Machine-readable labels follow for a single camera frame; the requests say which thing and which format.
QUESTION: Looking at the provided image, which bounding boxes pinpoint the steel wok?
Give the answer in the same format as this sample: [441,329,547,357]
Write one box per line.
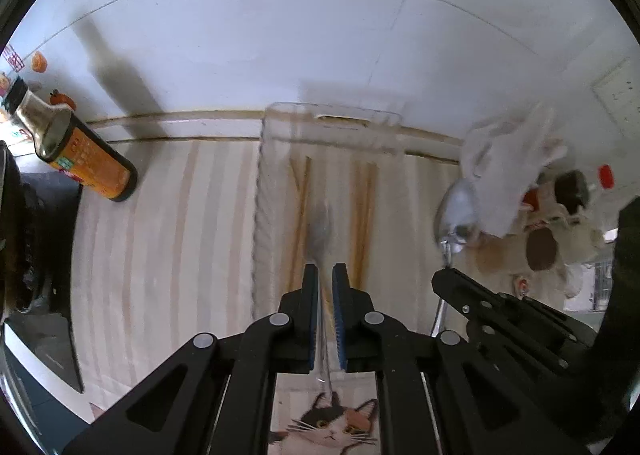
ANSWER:
[0,140,48,321]

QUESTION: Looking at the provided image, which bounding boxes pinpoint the row of wooden chopsticks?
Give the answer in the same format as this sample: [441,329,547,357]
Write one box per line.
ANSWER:
[287,155,378,286]

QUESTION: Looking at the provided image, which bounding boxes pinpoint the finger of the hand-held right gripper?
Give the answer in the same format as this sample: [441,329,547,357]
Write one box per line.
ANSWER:
[431,268,597,374]

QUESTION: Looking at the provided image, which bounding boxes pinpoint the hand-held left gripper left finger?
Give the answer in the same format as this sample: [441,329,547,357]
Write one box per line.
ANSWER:
[64,264,320,455]

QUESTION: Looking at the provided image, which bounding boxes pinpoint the soy sauce bottle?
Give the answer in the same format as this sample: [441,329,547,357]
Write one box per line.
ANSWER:
[2,78,138,203]

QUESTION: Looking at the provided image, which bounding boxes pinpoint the white wall socket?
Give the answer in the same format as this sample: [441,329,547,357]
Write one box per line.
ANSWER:
[592,58,640,123]

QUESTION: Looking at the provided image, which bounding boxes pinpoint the white plastic bag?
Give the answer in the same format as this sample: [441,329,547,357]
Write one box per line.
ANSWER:
[459,102,568,238]

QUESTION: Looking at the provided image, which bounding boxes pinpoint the jar with brown lid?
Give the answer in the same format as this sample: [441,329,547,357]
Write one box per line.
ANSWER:
[524,227,562,273]

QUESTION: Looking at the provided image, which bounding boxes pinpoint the dark bottle with red cap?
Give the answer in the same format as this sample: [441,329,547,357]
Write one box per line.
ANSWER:
[555,164,618,214]

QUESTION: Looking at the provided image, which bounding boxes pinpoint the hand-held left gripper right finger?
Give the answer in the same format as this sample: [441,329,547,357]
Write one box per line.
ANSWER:
[332,263,592,455]

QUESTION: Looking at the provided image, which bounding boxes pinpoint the cat printed striped tablecloth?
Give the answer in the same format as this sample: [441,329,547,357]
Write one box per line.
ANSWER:
[70,135,531,455]

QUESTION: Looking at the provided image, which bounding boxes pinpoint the teal cabinet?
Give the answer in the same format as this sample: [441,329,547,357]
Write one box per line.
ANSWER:
[0,360,76,441]

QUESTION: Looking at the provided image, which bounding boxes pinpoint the black stove top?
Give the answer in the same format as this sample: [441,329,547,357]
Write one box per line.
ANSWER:
[0,170,86,393]

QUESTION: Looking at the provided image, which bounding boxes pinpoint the metal spoon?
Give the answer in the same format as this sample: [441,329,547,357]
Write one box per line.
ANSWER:
[302,200,338,396]
[429,176,483,336]

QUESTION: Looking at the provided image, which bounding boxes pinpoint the colourful cartoon wall stickers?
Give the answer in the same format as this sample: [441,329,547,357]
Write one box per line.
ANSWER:
[0,50,76,136]

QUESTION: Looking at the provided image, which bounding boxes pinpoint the frosted glass sliding door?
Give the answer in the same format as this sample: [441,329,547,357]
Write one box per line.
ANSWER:
[582,255,613,316]

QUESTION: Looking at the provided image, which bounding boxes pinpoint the red square wall sticker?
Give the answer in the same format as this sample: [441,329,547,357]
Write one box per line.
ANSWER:
[2,45,25,72]

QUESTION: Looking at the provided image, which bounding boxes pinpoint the clear plastic container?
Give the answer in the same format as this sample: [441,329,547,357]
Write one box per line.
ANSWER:
[251,102,407,321]

